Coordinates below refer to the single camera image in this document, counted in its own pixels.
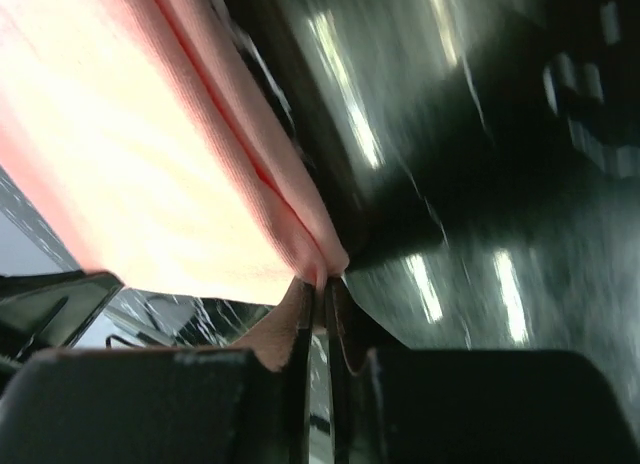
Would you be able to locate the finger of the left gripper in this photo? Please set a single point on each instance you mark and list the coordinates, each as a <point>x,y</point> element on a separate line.
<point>50,310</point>

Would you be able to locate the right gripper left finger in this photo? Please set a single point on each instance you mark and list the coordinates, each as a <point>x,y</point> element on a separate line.
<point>244,403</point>

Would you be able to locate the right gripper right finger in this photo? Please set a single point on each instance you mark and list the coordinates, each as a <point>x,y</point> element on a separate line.
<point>391,404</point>

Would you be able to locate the salmon pink t shirt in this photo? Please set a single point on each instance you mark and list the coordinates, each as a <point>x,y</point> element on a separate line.
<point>139,134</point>

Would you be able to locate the black marbled table mat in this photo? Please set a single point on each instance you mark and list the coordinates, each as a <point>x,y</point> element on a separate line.
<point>479,160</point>

